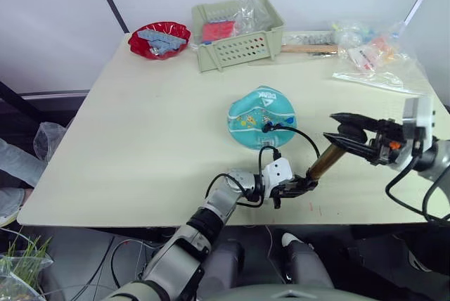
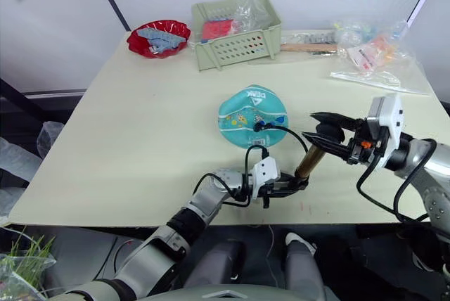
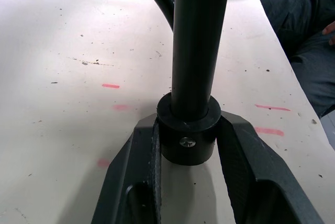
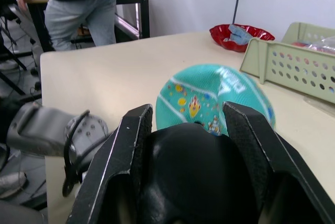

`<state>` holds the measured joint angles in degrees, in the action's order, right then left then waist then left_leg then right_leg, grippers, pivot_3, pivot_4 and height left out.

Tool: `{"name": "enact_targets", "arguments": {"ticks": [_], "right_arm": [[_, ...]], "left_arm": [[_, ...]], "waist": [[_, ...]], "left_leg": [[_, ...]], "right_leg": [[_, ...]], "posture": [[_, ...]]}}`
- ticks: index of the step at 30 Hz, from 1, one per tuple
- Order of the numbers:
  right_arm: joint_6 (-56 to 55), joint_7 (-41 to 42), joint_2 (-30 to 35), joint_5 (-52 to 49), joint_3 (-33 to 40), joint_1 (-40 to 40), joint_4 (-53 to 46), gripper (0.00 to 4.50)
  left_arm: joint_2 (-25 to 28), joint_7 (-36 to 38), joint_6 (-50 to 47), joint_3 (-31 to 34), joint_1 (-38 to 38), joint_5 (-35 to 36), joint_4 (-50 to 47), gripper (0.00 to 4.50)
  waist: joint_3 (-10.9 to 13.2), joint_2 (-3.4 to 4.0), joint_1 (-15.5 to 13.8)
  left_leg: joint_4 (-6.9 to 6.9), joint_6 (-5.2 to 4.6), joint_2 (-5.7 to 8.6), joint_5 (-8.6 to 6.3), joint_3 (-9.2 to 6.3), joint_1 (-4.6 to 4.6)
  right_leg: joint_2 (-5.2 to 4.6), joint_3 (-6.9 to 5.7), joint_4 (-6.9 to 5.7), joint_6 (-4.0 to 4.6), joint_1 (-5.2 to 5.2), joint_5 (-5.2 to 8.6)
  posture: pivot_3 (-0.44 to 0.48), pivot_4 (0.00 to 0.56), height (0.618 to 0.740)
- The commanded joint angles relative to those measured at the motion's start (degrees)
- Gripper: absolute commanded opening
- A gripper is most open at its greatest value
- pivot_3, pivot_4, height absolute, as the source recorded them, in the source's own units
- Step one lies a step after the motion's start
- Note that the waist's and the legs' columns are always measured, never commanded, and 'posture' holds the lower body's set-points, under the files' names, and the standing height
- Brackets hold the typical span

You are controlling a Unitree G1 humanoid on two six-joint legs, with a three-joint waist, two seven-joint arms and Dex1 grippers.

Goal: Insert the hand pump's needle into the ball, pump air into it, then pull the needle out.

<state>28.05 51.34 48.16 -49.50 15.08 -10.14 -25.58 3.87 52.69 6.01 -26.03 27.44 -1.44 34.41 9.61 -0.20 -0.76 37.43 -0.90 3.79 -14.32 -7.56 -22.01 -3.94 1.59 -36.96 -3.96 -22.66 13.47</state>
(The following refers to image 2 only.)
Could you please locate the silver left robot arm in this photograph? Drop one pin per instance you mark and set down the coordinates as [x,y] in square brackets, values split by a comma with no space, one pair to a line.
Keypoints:
[207,199]

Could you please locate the deflated teal printed ball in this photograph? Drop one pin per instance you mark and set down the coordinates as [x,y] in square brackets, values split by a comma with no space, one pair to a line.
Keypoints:
[246,111]

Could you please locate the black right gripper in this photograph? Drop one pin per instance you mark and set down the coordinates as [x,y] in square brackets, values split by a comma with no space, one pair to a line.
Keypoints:
[360,148]

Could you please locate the crumpled clear plastic bag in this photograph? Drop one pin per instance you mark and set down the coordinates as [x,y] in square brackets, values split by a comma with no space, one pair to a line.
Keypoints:
[247,9]

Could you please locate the green grass in clear bag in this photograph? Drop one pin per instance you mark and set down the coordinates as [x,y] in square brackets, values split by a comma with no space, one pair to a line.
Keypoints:
[24,266]

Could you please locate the clear zip bag orange items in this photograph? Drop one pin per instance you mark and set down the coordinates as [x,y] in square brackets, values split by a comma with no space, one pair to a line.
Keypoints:
[383,69]

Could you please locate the white printed packet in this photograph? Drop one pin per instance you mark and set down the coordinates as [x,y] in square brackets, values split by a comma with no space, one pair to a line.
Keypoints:
[362,57]

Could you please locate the red flat block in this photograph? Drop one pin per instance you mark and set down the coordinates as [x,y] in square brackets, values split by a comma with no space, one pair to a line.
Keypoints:
[216,30]

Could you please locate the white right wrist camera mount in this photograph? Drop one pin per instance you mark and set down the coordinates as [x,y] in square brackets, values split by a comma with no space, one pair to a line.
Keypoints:
[392,118]

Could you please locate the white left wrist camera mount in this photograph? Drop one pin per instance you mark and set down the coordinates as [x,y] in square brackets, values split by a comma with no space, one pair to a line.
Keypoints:
[265,172]

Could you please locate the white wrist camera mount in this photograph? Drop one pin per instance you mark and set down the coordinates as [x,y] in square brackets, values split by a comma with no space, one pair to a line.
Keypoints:
[265,172]
[392,118]

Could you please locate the red plastic bowl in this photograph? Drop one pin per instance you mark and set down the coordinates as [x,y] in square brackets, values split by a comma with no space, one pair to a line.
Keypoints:
[140,46]

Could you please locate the grey robot torso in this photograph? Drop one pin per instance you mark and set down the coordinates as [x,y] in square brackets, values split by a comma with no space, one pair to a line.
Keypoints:
[218,294]

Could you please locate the black frame bar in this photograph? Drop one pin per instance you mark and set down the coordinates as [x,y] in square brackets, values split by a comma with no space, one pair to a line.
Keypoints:
[21,98]

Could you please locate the clear bag with colourful bits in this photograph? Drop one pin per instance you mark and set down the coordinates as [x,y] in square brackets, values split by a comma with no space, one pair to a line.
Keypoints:
[358,30]

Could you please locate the grey robot leg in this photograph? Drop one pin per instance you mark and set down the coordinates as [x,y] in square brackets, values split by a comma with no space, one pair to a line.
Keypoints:
[304,269]
[218,266]

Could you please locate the blue-grey blocks pile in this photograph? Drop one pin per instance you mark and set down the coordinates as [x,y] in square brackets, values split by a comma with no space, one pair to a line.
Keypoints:
[160,38]

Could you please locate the grey left robot leg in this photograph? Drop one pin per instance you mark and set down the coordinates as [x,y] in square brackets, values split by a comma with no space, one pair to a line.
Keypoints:
[218,266]

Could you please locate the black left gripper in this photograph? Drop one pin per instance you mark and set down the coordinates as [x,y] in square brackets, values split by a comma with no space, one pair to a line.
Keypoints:
[276,189]

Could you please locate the translucent plastic sheet bundle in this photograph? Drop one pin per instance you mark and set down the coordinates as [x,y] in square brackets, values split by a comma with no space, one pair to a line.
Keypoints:
[21,167]

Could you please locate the clear bag with dark pieces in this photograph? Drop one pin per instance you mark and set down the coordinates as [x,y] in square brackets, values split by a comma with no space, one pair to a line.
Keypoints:
[309,38]

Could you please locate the pale green perforated basket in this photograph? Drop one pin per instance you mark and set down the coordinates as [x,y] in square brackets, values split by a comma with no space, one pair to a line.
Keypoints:
[232,51]

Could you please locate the wooden stick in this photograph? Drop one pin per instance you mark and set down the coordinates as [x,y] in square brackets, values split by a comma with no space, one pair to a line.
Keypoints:
[309,48]

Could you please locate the grey right robot leg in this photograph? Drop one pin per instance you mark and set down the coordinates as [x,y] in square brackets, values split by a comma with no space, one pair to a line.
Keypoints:
[304,269]

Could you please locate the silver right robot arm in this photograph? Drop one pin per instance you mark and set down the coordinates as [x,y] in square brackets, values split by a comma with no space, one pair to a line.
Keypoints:
[432,171]

